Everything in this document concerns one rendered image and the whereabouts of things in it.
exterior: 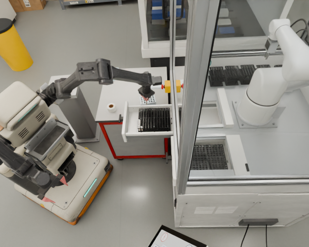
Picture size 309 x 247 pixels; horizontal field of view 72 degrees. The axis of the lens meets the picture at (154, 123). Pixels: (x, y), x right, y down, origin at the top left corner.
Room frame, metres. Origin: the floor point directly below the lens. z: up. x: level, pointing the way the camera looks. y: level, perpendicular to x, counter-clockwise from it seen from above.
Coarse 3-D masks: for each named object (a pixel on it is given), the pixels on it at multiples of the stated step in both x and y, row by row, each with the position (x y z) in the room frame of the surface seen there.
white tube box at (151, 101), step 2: (152, 96) 1.23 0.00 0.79; (140, 98) 1.22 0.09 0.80; (142, 98) 1.22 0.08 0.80; (150, 98) 1.21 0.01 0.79; (152, 98) 1.20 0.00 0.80; (154, 98) 1.20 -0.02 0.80; (140, 100) 1.19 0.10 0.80; (142, 100) 1.19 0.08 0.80; (144, 100) 1.19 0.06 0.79; (148, 100) 1.18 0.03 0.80; (150, 100) 1.18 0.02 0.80; (152, 100) 1.18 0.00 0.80; (154, 100) 1.18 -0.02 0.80; (140, 102) 1.17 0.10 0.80; (144, 102) 1.17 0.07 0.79; (148, 102) 1.16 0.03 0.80; (150, 102) 1.16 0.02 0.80; (152, 102) 1.16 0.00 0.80; (154, 102) 1.16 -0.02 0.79; (142, 104) 1.15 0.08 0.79; (144, 104) 1.15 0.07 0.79; (148, 104) 1.16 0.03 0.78; (150, 104) 1.16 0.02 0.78; (152, 104) 1.16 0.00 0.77; (154, 104) 1.16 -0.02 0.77
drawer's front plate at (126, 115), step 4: (128, 104) 1.07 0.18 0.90; (128, 108) 1.04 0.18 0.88; (124, 112) 0.97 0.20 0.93; (128, 112) 1.02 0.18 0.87; (124, 116) 0.94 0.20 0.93; (128, 116) 0.99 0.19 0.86; (124, 120) 0.90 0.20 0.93; (128, 120) 0.96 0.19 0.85; (124, 124) 0.86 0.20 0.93; (124, 128) 0.83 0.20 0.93; (124, 132) 0.80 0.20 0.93; (124, 136) 0.79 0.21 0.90; (124, 140) 0.79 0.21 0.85
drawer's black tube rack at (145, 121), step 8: (144, 112) 0.98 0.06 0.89; (152, 112) 0.99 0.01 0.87; (160, 112) 0.99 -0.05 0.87; (168, 112) 0.96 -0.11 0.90; (144, 120) 0.91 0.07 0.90; (152, 120) 0.90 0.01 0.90; (160, 120) 0.92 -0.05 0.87; (168, 120) 0.91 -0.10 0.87; (144, 128) 0.84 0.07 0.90; (152, 128) 0.83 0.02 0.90; (160, 128) 0.84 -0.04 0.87; (168, 128) 0.84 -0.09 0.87
